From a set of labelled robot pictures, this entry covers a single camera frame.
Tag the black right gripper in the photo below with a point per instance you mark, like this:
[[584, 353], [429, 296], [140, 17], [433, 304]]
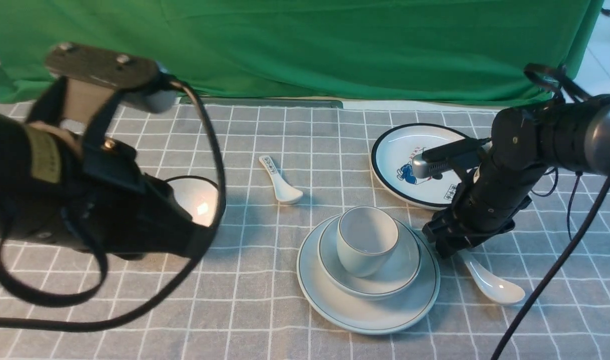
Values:
[[485, 207]]

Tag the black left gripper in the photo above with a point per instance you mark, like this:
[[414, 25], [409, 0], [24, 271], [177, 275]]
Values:
[[122, 222]]

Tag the thin-rimmed white bowl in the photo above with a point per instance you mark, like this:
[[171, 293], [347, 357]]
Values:
[[398, 273]]

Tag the thin-rimmed white cup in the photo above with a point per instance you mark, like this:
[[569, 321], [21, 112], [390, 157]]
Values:
[[366, 239]]

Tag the large plain white spoon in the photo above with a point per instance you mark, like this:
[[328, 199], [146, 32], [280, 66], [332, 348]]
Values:
[[496, 289]]

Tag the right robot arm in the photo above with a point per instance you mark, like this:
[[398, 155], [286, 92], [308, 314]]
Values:
[[570, 136]]

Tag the illustrated black-rimmed plate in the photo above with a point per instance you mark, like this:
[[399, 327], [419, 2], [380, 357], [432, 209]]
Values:
[[391, 162]]

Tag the grey checked tablecloth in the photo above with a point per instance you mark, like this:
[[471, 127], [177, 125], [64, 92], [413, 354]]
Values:
[[245, 303]]

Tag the plain thin-rimmed white plate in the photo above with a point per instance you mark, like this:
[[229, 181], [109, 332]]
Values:
[[368, 317]]

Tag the black-rimmed white bowl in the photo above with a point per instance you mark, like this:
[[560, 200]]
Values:
[[198, 196]]

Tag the grey metal bar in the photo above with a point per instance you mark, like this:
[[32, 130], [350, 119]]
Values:
[[273, 102]]

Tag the small patterned white spoon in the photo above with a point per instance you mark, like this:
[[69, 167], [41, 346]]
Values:
[[284, 192]]

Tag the green backdrop cloth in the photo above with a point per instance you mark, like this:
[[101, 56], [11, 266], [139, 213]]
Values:
[[456, 51]]

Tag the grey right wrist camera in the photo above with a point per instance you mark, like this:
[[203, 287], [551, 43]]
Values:
[[459, 156]]

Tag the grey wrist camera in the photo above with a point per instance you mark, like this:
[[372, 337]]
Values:
[[92, 82], [459, 156]]

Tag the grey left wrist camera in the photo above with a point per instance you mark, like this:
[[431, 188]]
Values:
[[92, 82]]

